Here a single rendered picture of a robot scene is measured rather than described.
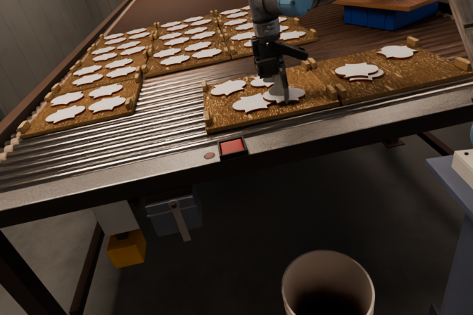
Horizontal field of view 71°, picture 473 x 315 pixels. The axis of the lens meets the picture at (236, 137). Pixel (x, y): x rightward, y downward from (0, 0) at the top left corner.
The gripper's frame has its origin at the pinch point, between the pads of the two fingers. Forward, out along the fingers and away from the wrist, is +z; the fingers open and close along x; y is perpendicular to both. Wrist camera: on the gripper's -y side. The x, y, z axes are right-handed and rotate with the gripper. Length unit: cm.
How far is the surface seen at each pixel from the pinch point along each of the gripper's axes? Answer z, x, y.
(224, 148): 1.0, 20.8, 21.8
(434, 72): 3.3, 4.3, -46.8
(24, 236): 88, -69, 169
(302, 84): 1.7, -7.2, -7.8
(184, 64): 0, -56, 34
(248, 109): -0.2, 4.5, 12.4
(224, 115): 0.4, 3.4, 20.4
